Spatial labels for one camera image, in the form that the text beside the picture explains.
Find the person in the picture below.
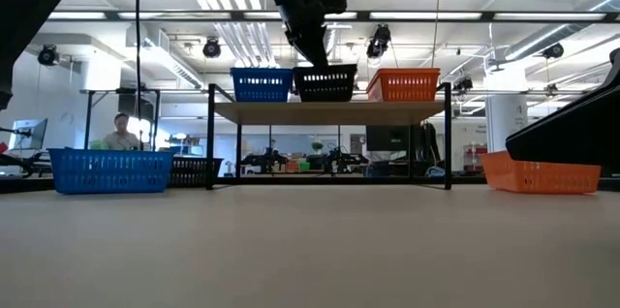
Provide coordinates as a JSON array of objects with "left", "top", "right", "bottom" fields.
[{"left": 100, "top": 111, "right": 142, "bottom": 152}]

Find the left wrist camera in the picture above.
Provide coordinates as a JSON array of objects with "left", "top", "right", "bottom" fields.
[{"left": 317, "top": 0, "right": 349, "bottom": 15}]

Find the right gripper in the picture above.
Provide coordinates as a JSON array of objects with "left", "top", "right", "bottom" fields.
[{"left": 505, "top": 47, "right": 620, "bottom": 173}]

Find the blue plastic basket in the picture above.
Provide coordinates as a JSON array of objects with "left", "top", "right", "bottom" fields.
[
  {"left": 46, "top": 147, "right": 174, "bottom": 196},
  {"left": 230, "top": 67, "right": 295, "bottom": 103}
]

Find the dark wall screen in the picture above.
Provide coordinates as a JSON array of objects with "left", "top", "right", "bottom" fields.
[{"left": 365, "top": 125, "right": 413, "bottom": 153}]

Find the computer monitor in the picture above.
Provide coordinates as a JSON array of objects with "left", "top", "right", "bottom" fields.
[{"left": 10, "top": 117, "right": 49, "bottom": 152}]

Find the black background workstation frame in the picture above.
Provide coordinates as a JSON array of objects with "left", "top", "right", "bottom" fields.
[{"left": 82, "top": 87, "right": 162, "bottom": 152}]

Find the black plastic basket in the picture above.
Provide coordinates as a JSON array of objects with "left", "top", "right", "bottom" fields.
[
  {"left": 167, "top": 155, "right": 225, "bottom": 189},
  {"left": 293, "top": 63, "right": 358, "bottom": 104}
]

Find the long black cable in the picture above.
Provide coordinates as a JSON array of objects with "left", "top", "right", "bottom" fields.
[{"left": 134, "top": 0, "right": 145, "bottom": 152}]

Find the red shelf cart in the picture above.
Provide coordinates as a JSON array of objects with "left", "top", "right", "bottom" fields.
[{"left": 463, "top": 144, "right": 486, "bottom": 172}]

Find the orange plastic basket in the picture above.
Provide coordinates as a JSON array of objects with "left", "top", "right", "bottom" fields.
[
  {"left": 480, "top": 150, "right": 603, "bottom": 196},
  {"left": 366, "top": 67, "right": 442, "bottom": 103}
]

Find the white pillar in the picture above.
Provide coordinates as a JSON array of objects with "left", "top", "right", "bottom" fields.
[{"left": 485, "top": 93, "right": 530, "bottom": 155}]

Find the wooden shelf with black legs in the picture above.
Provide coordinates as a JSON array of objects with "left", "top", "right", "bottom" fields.
[{"left": 205, "top": 81, "right": 454, "bottom": 192}]

